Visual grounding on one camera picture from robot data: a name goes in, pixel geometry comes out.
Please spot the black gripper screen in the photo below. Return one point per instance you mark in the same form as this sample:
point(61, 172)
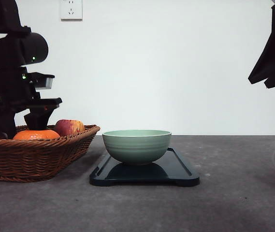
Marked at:
point(17, 93)

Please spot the green ceramic bowl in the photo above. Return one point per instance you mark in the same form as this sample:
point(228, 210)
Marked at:
point(136, 147)

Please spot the brown wicker basket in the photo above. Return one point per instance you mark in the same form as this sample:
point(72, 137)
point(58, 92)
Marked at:
point(41, 159)

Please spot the orange tangerine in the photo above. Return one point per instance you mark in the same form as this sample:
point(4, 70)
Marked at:
point(36, 135)

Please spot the red yellow apple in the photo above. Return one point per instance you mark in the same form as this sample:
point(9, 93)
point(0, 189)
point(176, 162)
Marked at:
point(67, 127)

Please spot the dark rectangular tray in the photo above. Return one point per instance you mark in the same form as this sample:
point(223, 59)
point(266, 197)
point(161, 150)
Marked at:
point(171, 170)

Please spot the wrist camera screen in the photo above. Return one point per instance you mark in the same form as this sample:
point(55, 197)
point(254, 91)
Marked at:
point(40, 81)

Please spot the white wall socket left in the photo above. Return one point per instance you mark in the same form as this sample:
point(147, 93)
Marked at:
point(71, 11)

